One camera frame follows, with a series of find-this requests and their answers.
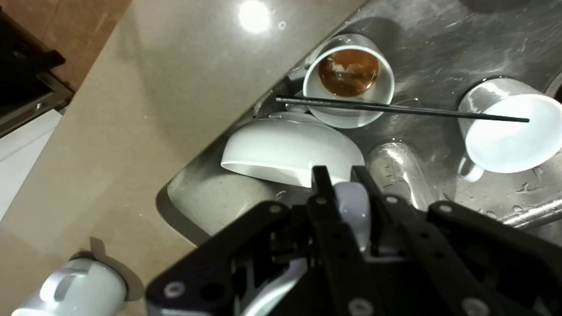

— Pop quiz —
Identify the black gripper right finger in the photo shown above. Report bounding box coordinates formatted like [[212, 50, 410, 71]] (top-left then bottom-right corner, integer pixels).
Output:
[[351, 166, 562, 316]]

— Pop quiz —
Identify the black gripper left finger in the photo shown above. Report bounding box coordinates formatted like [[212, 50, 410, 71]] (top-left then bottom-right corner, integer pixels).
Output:
[[145, 166, 368, 316]]

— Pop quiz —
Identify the white mug in sink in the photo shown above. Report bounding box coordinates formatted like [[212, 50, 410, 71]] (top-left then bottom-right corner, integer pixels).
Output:
[[458, 76, 562, 182]]

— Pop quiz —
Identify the stainless steel sink basin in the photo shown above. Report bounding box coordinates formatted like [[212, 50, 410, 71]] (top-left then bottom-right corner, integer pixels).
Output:
[[154, 0, 562, 247]]

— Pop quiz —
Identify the white cup with brown residue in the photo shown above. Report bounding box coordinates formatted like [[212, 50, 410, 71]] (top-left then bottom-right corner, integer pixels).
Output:
[[301, 32, 394, 103]]

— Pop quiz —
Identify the large white tilted plate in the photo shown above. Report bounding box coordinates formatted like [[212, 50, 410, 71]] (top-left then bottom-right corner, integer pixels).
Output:
[[219, 111, 365, 187]]

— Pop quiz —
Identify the clear blender jar black lid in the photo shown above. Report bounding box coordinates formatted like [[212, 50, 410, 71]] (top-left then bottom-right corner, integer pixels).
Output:
[[366, 141, 438, 210]]

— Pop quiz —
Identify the long black chopstick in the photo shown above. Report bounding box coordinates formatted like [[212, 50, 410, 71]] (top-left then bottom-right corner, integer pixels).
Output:
[[273, 94, 530, 122]]

